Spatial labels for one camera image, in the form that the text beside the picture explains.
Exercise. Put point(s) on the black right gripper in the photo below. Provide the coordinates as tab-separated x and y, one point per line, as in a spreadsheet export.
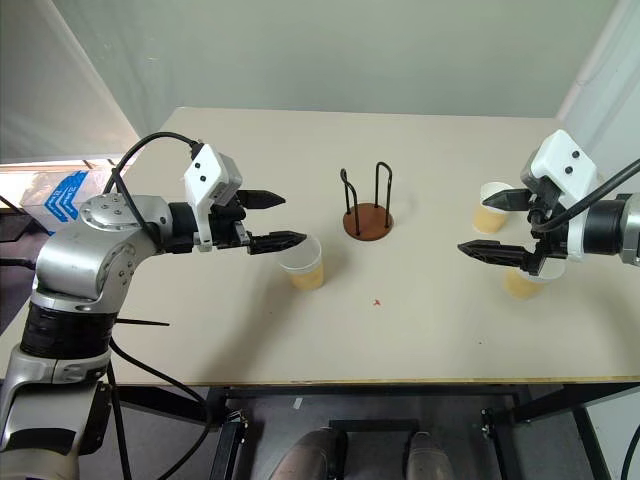
550	245

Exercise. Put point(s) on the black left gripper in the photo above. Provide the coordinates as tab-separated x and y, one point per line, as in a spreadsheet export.
225	226

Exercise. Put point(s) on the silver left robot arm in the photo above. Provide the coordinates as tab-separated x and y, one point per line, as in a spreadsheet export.
75	260

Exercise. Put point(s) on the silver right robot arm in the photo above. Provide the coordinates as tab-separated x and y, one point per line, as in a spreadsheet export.
617	230

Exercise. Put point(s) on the plastic cup far right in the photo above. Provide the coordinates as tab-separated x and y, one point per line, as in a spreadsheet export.
487	220

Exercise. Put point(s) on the white and tan paper cup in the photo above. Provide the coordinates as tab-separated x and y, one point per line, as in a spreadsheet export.
305	272
520	287

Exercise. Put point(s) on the blue and white bag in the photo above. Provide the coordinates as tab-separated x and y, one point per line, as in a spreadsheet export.
55	200

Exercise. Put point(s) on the dark rounded robot foot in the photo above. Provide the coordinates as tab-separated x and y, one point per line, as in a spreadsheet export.
315	455
429	457

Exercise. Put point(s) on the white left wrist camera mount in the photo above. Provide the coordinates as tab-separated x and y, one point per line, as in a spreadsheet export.
202	170

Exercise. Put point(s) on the black metal table frame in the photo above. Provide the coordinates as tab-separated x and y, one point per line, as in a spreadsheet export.
350	390

